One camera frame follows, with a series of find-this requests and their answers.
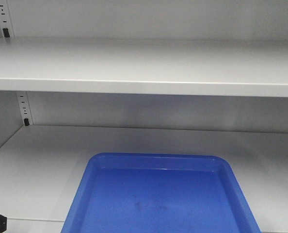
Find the blue plastic tray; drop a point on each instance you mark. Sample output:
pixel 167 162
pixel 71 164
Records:
pixel 159 193

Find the grey cabinet shelf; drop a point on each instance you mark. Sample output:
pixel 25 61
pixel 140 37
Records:
pixel 164 67
pixel 41 168

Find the lower grey cabinet shelf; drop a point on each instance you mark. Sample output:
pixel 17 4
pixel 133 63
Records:
pixel 41 168

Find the upper grey cabinet shelf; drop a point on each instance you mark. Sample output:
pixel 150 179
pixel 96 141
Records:
pixel 164 67

